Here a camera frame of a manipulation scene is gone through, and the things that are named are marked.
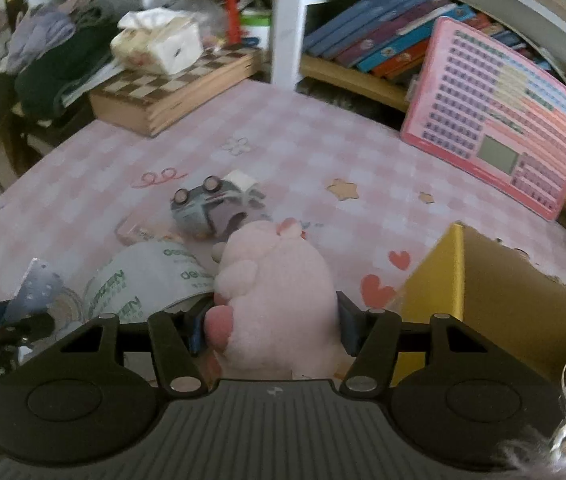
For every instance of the pink keyboard learning toy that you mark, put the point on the pink keyboard learning toy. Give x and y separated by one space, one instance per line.
487 110

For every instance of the pile of dark clothes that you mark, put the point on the pile of dark clothes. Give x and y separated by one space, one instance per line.
54 51

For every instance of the yellow cardboard box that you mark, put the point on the yellow cardboard box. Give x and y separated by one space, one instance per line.
494 290

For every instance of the clear tape roll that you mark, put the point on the clear tape roll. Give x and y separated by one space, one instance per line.
146 278

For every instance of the white shelf post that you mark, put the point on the white shelf post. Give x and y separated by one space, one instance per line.
287 41

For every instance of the wooden chess board box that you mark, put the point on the wooden chess board box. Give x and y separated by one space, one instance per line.
148 104

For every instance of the tissue pack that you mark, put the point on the tissue pack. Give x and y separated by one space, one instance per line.
157 41

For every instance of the red pen with watch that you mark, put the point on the red pen with watch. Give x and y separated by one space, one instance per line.
233 22

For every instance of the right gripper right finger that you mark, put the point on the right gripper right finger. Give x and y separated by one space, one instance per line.
371 337

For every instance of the pink plush pig toy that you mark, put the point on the pink plush pig toy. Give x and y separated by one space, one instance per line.
275 314

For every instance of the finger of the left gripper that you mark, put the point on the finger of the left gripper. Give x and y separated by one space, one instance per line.
38 288

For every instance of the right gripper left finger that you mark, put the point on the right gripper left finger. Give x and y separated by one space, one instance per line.
177 339

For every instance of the row of leaning books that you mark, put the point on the row of leaning books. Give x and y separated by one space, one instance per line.
385 38

